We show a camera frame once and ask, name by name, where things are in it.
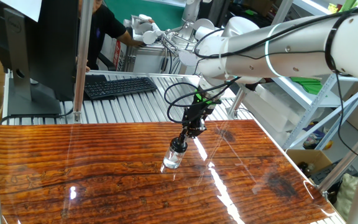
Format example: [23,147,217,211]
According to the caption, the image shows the white handheld device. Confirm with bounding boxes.
[122,14,165,45]

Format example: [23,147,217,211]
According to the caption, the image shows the person in black shirt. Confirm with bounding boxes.
[78,0,127,71]

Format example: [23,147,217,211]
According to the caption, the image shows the white foam blocks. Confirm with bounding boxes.
[242,84,304,134]

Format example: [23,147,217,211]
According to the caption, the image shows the black computer monitor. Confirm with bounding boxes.
[0,0,80,116]

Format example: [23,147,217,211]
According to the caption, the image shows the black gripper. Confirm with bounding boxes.
[178,93,223,143]

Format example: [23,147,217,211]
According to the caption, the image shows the beige cloth bag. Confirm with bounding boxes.
[334,173,358,220]

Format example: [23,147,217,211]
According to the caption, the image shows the white paper sheet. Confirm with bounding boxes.
[0,0,43,22]

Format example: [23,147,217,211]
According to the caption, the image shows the black knobbed jar lid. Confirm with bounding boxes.
[170,136,188,153]

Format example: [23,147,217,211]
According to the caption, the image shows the green plastic sheet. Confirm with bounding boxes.
[290,77,323,96]

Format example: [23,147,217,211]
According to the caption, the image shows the clear glass jar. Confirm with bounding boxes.
[162,146,186,170]

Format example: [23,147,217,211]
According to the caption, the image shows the person bare forearm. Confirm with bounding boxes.
[116,29,146,49]

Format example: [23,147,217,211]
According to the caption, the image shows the black computer keyboard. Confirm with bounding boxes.
[83,76,158,101]

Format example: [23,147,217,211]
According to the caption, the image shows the brown cardboard box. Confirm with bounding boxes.
[286,148,334,175]

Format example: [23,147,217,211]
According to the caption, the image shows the green board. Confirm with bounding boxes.
[104,0,186,30]

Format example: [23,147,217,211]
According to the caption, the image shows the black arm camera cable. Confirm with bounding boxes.
[163,2,358,166]

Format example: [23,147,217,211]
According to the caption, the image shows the wood grain table mat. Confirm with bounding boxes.
[0,119,334,224]

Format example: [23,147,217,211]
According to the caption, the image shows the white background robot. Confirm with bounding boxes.
[165,0,226,68]

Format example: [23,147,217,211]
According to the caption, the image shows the white metal shelf rack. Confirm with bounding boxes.
[270,0,358,151]

